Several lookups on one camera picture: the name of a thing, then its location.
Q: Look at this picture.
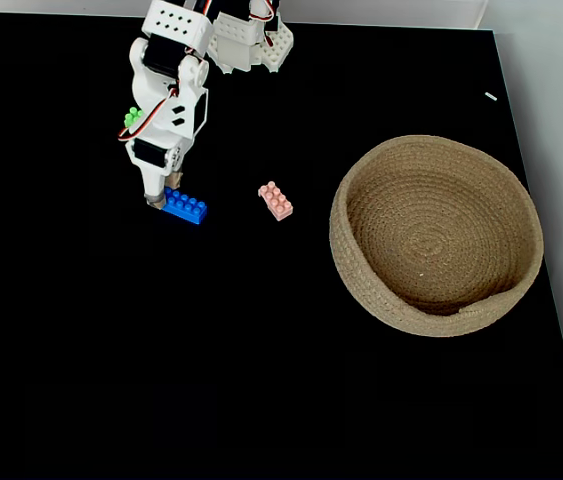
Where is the red black servo cable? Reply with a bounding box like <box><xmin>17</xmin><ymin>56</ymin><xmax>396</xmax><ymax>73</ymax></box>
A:
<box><xmin>117</xmin><ymin>86</ymin><xmax>181</xmax><ymax>143</ymax></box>

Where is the green lego block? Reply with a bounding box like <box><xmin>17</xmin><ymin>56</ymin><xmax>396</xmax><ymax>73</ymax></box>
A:
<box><xmin>123</xmin><ymin>105</ymin><xmax>146</xmax><ymax>129</ymax></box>

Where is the blue lego block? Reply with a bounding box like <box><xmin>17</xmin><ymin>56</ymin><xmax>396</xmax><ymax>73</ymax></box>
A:
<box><xmin>160</xmin><ymin>185</ymin><xmax>209</xmax><ymax>226</ymax></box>

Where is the pink lego block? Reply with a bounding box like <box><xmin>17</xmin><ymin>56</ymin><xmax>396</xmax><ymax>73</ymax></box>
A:
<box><xmin>257</xmin><ymin>180</ymin><xmax>295</xmax><ymax>222</ymax></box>

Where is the woven rope basket tray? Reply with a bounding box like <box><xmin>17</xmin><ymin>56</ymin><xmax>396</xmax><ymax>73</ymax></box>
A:
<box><xmin>328</xmin><ymin>134</ymin><xmax>545</xmax><ymax>338</ymax></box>

